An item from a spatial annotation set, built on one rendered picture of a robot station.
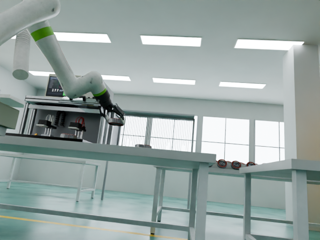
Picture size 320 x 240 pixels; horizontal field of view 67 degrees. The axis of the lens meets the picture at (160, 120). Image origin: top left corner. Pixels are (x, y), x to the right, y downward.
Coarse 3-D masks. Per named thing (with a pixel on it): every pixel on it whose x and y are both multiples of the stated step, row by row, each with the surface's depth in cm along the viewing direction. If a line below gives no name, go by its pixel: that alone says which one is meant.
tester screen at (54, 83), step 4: (52, 80) 194; (56, 80) 194; (52, 84) 193; (56, 84) 193; (48, 88) 193; (52, 88) 192; (56, 88) 192; (60, 88) 192; (56, 92) 191; (60, 92) 191
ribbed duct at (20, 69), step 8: (24, 32) 296; (16, 40) 291; (24, 40) 293; (16, 48) 287; (24, 48) 289; (16, 56) 281; (24, 56) 284; (16, 64) 273; (24, 64) 277; (16, 72) 271; (24, 72) 274
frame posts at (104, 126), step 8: (24, 104) 186; (24, 112) 186; (32, 112) 196; (24, 120) 184; (32, 120) 194; (104, 120) 179; (24, 128) 184; (32, 128) 194; (104, 128) 187; (104, 136) 186
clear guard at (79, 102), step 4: (60, 100) 159; (64, 100) 159; (68, 100) 160; (72, 100) 160; (76, 100) 160; (80, 100) 160; (88, 100) 160; (92, 100) 160; (76, 104) 181; (80, 104) 179; (84, 104) 178; (88, 104) 156; (92, 104) 156; (96, 104) 175; (88, 108) 188; (92, 108) 187; (96, 108) 186
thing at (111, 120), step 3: (108, 120) 165; (111, 120) 162; (114, 120) 161; (117, 120) 162; (120, 120) 163; (108, 123) 167; (111, 123) 167; (114, 123) 166; (117, 123) 162; (120, 123) 163
